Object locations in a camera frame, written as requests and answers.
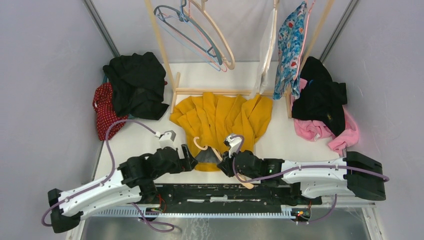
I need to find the wooden hanger front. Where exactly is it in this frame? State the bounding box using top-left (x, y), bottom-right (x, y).
top-left (193, 136), bottom-right (254, 190)

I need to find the wooden hanger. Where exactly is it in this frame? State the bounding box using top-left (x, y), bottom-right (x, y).
top-left (262, 0), bottom-right (280, 77)
top-left (188, 0), bottom-right (236, 70)
top-left (193, 136), bottom-right (254, 190)

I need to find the yellow garment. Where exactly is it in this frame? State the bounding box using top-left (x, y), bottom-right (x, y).
top-left (169, 92), bottom-right (273, 157)

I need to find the blue floral skirt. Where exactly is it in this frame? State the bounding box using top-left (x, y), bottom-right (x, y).
top-left (273, 1), bottom-right (307, 100)

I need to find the pink plastic hanger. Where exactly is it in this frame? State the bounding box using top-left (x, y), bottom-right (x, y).
top-left (155, 0), bottom-right (229, 73)
top-left (294, 0), bottom-right (316, 79)

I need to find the white garment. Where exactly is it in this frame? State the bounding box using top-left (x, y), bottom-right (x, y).
top-left (249, 15), bottom-right (270, 99)

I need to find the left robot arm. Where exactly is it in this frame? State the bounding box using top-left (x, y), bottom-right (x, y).
top-left (42, 144), bottom-right (198, 234)

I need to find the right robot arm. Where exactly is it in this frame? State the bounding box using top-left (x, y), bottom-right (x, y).
top-left (217, 150), bottom-right (389, 204)

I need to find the wooden hanger back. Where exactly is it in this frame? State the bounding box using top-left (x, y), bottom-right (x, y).
top-left (188, 0), bottom-right (236, 70)

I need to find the light blue plastic hanger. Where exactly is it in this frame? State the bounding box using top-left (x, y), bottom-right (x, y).
top-left (154, 8), bottom-right (221, 72)

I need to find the wooden clothes rack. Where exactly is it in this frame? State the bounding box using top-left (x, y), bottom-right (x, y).
top-left (144, 0), bottom-right (334, 109)

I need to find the pink garment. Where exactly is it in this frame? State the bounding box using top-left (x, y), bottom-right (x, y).
top-left (291, 79), bottom-right (360, 155)

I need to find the red dotted garment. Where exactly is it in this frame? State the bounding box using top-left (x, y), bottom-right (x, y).
top-left (92, 82), bottom-right (129, 141)

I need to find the black garment left pile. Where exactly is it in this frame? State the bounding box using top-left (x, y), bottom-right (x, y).
top-left (102, 51), bottom-right (169, 121)

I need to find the black garment pile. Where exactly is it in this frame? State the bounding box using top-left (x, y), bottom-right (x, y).
top-left (291, 56), bottom-right (348, 136)
top-left (102, 51), bottom-right (169, 121)

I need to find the black garment right pile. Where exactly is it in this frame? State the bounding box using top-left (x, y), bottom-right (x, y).
top-left (291, 56), bottom-right (348, 136)

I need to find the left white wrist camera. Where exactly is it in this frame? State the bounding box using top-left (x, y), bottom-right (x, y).
top-left (155, 130), bottom-right (177, 150)

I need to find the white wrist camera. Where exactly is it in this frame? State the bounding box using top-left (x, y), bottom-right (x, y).
top-left (224, 133), bottom-right (245, 158)
top-left (155, 130), bottom-right (177, 150)

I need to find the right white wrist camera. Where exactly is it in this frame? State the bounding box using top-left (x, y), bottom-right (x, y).
top-left (224, 133), bottom-right (245, 158)

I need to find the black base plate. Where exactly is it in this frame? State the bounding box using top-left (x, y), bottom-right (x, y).
top-left (134, 183), bottom-right (323, 214)

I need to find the white slotted cable duct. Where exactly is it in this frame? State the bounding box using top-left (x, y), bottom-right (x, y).
top-left (93, 205), bottom-right (295, 220)

